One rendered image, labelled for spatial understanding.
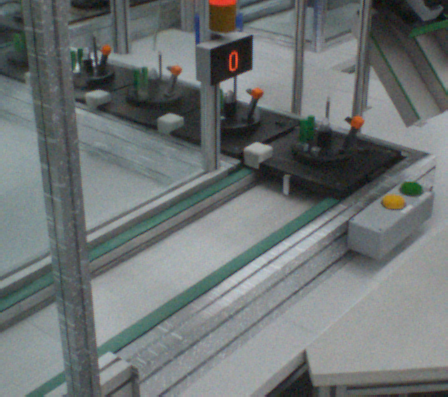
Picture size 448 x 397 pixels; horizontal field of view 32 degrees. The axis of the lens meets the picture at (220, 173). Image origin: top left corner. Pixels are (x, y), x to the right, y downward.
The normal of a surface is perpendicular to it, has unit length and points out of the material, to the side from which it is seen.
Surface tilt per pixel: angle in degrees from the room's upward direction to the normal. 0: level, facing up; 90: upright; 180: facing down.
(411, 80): 45
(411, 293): 0
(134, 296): 0
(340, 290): 0
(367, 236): 90
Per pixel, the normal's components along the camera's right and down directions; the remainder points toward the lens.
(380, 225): 0.00, -0.90
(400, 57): 0.45, -0.39
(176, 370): 0.77, 0.29
